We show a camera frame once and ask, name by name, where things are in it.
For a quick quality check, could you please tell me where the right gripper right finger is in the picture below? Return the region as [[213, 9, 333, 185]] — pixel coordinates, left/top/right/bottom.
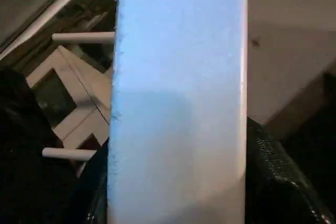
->
[[245, 117, 336, 224]]

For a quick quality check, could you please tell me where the white plastic table top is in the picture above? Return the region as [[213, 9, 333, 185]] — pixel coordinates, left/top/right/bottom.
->
[[107, 0, 249, 224]]

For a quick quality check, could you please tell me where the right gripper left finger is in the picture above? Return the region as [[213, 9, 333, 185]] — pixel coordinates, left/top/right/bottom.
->
[[78, 139, 109, 224]]

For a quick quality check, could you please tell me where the black mat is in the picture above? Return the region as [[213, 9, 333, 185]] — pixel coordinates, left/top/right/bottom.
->
[[0, 67, 336, 224]]

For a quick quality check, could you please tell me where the white cabinet with glass doors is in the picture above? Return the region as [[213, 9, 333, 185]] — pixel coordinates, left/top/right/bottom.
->
[[25, 45, 114, 178]]

